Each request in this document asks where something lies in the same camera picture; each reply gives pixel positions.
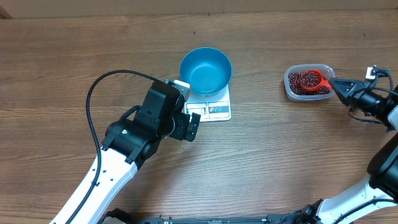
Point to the blue metal bowl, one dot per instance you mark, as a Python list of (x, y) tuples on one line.
[(207, 70)]

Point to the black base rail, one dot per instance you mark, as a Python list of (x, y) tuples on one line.
[(118, 216)]

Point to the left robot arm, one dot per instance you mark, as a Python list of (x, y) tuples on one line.
[(127, 144)]

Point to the white kitchen scale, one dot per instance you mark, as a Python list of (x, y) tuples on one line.
[(210, 108)]

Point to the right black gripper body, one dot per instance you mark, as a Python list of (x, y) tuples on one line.
[(363, 85)]

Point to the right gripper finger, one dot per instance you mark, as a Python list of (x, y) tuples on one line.
[(344, 94), (344, 84)]

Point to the clear plastic container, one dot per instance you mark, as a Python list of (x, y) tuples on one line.
[(325, 70)]

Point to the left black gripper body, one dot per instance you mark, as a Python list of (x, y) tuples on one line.
[(181, 124)]

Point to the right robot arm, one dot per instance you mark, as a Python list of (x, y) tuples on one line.
[(378, 189)]

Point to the red scoop with blue handle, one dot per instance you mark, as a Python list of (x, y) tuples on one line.
[(314, 88)]

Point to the red beans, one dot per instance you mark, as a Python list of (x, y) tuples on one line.
[(298, 90)]

